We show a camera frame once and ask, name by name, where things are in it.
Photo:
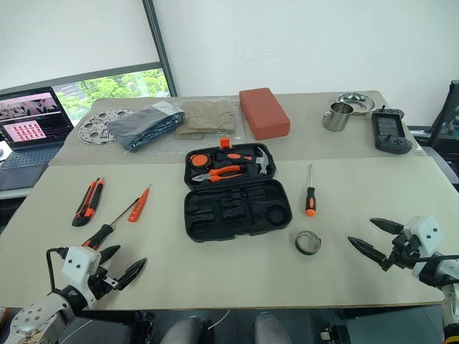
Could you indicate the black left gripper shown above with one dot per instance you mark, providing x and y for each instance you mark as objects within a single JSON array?
[{"x": 102, "y": 283}]

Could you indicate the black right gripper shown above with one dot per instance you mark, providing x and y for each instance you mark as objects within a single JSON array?
[{"x": 403, "y": 252}]

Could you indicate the orange tester pen screwdriver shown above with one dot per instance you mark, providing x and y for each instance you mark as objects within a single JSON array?
[{"x": 138, "y": 206}]

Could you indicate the black orange utility knife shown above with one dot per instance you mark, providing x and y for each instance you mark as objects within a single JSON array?
[{"x": 87, "y": 204}]

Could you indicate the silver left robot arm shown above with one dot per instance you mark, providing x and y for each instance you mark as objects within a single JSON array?
[{"x": 32, "y": 319}]

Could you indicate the black plastic tool case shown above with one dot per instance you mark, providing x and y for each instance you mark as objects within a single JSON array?
[{"x": 211, "y": 225}]

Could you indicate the grey rounded shape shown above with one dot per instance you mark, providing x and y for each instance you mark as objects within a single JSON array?
[
  {"x": 270, "y": 329},
  {"x": 186, "y": 331}
]

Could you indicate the black handheld controller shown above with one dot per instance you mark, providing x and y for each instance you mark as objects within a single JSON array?
[{"x": 391, "y": 130}]

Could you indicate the stainless steel mug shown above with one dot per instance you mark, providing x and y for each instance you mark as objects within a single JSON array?
[{"x": 337, "y": 120}]

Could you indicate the orange black tape measure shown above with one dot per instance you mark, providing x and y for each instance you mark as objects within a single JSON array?
[{"x": 199, "y": 160}]

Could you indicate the black office chair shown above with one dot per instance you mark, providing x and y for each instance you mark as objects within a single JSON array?
[{"x": 446, "y": 125}]

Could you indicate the stainless steel bowl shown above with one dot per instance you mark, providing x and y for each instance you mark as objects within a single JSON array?
[{"x": 362, "y": 102}]

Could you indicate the perforated round metal plate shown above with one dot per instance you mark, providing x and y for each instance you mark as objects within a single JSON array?
[{"x": 89, "y": 129}]

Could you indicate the folded dark blue cloth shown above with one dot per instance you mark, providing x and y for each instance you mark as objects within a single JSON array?
[{"x": 143, "y": 127}]

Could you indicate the open laptop computer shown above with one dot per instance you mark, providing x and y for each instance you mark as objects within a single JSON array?
[{"x": 32, "y": 150}]

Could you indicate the red orange rectangular block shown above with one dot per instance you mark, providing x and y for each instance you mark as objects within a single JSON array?
[{"x": 263, "y": 111}]

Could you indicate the clear plastic bag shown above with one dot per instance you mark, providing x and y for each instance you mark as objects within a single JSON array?
[{"x": 236, "y": 138}]

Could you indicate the folded beige cloth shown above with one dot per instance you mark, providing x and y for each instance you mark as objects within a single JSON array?
[{"x": 211, "y": 116}]

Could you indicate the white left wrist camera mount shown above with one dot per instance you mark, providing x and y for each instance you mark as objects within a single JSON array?
[{"x": 77, "y": 261}]

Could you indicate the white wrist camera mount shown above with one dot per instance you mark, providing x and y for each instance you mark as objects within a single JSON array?
[
  {"x": 425, "y": 229},
  {"x": 77, "y": 261}
]

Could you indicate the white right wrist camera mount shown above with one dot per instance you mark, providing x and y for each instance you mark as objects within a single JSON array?
[{"x": 425, "y": 229}]

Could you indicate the dark window frame post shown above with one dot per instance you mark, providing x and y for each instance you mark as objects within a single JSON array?
[{"x": 161, "y": 46}]

